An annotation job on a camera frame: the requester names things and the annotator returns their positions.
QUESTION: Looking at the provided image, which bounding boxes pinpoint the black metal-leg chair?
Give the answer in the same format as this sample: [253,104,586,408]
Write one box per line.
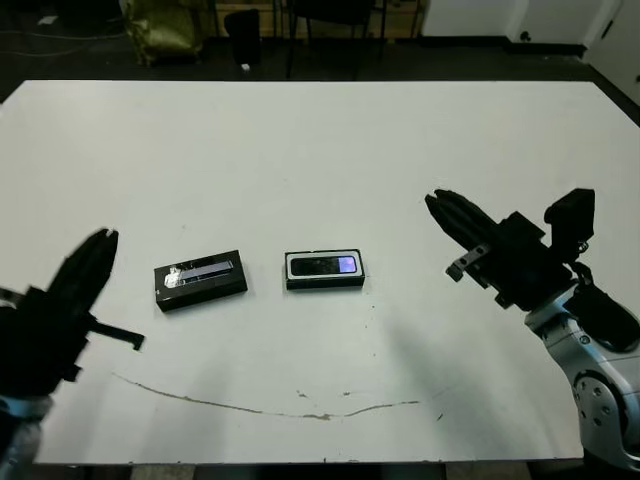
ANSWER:
[286,0,387,82]

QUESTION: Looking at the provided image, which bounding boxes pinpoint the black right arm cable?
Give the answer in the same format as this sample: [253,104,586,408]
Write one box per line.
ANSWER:
[569,239,600,290]

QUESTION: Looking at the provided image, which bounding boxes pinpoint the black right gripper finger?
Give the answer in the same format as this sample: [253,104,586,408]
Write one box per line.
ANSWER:
[424,193,482,250]
[433,189,502,242]

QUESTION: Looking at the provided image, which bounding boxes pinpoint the black box base white insert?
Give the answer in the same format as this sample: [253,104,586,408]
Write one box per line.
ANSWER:
[284,246,369,292]

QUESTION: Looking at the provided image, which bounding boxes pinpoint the black waste bin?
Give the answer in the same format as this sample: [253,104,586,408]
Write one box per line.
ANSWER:
[223,8,262,67]

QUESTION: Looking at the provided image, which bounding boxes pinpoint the thin white floor cable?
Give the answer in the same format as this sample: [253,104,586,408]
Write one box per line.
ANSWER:
[0,21,127,57]

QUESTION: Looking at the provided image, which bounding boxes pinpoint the black phone-like camera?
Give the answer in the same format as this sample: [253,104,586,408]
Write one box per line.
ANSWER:
[290,255,362,278]

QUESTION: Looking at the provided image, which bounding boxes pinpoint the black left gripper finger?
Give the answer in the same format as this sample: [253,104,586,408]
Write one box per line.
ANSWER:
[47,228,109,312]
[79,229,120,319]

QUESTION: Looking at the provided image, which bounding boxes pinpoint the black printed box lid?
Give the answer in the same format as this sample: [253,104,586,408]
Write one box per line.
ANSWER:
[153,246,250,314]

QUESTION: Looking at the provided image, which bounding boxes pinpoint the yellow-green crinkled bag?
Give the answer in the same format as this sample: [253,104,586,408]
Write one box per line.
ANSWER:
[121,0,207,67]

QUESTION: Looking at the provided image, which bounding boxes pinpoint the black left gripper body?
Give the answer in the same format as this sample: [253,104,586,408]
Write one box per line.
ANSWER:
[0,286,146,397]

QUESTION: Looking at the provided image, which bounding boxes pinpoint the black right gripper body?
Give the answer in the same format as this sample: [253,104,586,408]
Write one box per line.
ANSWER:
[445,211,577,314]

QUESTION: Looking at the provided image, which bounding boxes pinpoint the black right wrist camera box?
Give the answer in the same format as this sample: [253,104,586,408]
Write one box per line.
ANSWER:
[543,187,598,264]

